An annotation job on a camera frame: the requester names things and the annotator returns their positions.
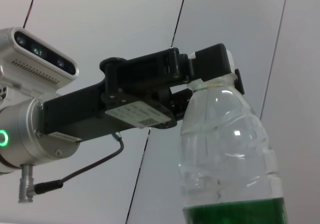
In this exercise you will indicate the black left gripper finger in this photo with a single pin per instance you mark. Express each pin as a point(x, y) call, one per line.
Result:
point(181, 104)
point(150, 71)

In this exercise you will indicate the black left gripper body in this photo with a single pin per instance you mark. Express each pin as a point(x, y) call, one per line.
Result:
point(85, 114)

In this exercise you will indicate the clear bottle with green label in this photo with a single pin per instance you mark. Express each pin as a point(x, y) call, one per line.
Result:
point(225, 146)

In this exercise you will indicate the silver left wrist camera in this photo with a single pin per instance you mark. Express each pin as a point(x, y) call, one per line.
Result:
point(37, 59)

